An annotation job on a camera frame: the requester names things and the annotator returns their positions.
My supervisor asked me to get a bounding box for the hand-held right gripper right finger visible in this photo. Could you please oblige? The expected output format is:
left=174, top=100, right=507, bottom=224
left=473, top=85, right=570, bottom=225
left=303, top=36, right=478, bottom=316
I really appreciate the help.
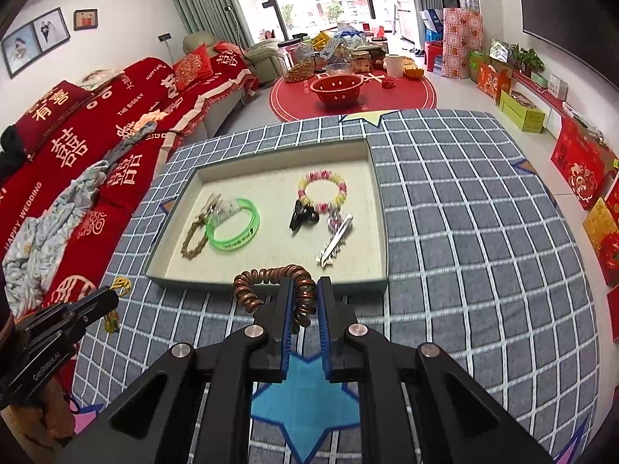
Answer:
left=316, top=276, right=554, bottom=464

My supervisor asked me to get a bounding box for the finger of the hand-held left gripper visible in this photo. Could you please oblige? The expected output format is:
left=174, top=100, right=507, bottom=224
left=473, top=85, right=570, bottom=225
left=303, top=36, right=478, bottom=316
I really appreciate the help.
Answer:
left=48, top=286, right=119, bottom=322
left=29, top=319, right=92, bottom=349

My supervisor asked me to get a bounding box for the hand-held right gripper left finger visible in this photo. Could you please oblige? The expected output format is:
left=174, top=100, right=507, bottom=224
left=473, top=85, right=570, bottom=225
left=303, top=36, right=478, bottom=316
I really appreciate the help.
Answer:
left=55, top=278, right=296, bottom=464

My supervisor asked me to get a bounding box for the yellow hair tie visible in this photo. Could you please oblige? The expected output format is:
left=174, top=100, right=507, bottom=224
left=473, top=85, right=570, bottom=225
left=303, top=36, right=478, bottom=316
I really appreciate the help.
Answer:
left=103, top=275, right=133, bottom=334

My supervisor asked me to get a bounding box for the brown spiral hair tie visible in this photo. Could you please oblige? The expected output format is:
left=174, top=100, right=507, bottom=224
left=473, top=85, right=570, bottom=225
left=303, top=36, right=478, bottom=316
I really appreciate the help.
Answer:
left=232, top=264, right=318, bottom=334

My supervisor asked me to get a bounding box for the grey-green shallow tray box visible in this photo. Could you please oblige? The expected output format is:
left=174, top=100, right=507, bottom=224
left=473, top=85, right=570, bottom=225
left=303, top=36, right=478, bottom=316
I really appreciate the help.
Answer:
left=144, top=138, right=390, bottom=295

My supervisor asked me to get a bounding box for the beige rabbit hair clip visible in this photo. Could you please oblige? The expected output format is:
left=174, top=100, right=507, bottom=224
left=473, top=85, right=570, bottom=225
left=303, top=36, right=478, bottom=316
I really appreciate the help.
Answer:
left=314, top=213, right=354, bottom=268

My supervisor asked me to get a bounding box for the golden braided rope bracelet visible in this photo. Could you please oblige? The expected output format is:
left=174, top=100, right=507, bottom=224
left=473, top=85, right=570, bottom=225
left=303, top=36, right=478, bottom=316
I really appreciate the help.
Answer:
left=180, top=213, right=209, bottom=259

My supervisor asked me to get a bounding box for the green translucent bangle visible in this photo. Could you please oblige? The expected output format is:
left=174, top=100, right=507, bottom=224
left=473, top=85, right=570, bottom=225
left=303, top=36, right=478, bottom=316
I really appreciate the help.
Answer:
left=205, top=197, right=263, bottom=252

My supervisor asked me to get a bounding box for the colourful beaded bracelet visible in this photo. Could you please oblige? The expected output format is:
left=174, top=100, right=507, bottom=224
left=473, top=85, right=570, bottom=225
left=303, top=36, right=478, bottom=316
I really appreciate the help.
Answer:
left=296, top=170, right=348, bottom=212

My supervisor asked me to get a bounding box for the pale blue crumpled blanket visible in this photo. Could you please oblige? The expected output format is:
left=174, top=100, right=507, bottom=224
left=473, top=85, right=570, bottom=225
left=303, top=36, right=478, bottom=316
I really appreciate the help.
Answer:
left=2, top=130, right=168, bottom=320

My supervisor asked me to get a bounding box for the black hair claw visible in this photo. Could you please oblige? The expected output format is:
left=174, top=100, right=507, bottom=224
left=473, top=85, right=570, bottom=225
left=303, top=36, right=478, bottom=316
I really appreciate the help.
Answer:
left=289, top=199, right=320, bottom=234

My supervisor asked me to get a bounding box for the grey plaid table cover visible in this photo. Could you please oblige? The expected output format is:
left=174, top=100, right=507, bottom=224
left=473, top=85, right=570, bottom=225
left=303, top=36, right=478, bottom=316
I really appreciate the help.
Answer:
left=70, top=109, right=603, bottom=464

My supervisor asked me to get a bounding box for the red long pillow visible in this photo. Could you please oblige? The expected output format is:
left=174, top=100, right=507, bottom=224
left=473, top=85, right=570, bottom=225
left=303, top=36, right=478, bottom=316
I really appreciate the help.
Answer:
left=5, top=81, right=92, bottom=155

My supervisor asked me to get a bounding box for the red sofa with cushions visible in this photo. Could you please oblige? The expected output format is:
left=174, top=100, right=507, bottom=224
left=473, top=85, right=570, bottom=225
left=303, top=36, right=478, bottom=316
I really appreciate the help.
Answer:
left=0, top=55, right=259, bottom=320

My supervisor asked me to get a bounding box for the red colander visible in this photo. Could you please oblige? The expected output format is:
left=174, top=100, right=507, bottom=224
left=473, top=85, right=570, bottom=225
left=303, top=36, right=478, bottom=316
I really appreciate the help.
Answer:
left=309, top=75, right=364, bottom=108

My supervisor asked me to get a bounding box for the red square cushion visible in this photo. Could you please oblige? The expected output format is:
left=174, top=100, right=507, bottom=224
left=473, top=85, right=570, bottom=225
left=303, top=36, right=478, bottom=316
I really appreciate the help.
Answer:
left=173, top=43, right=214, bottom=92

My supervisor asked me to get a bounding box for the large framed photo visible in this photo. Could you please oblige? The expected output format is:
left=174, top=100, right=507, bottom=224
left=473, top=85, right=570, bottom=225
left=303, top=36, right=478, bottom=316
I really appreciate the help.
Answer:
left=33, top=8, right=71, bottom=51
left=1, top=29, right=39, bottom=78

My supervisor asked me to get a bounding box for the beige armchair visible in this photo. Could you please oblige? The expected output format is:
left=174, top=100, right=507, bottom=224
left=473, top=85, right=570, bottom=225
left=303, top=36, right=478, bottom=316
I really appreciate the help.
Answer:
left=244, top=39, right=286, bottom=83

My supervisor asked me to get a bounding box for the grey-green armchair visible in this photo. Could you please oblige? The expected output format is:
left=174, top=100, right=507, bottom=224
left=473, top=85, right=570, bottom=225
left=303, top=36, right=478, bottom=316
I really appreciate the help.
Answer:
left=183, top=31, right=218, bottom=56

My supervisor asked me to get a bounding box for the red plastic stool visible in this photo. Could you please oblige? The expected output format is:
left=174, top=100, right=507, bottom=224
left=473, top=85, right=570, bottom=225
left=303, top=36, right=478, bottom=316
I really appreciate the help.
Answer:
left=424, top=41, right=445, bottom=72

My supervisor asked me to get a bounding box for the green gift box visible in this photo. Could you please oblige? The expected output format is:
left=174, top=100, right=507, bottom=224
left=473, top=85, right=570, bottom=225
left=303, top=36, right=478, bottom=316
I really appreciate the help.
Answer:
left=498, top=89, right=546, bottom=133

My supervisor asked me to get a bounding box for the red gift box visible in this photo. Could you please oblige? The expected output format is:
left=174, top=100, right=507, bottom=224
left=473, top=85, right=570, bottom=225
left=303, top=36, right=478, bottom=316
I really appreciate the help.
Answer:
left=551, top=116, right=619, bottom=211

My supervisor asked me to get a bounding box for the blue and white bag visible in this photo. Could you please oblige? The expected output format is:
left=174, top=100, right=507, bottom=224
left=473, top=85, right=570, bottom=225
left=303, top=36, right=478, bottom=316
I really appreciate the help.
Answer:
left=420, top=9, right=445, bottom=42

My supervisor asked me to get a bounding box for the green curtain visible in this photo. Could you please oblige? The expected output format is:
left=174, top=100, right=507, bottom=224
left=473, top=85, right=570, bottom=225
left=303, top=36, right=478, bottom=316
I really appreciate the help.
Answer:
left=162, top=0, right=255, bottom=49

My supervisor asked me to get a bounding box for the green potted plant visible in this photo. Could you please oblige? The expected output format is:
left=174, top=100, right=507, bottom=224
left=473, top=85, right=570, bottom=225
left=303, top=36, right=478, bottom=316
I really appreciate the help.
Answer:
left=510, top=43, right=545, bottom=75

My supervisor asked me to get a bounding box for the silver metal keychain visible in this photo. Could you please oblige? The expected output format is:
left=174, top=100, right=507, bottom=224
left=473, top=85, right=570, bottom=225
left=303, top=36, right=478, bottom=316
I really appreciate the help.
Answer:
left=196, top=193, right=243, bottom=220

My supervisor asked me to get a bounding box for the dark wall television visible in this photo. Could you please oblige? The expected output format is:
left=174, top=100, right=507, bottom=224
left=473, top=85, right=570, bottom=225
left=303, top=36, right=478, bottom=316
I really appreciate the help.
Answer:
left=515, top=0, right=619, bottom=88

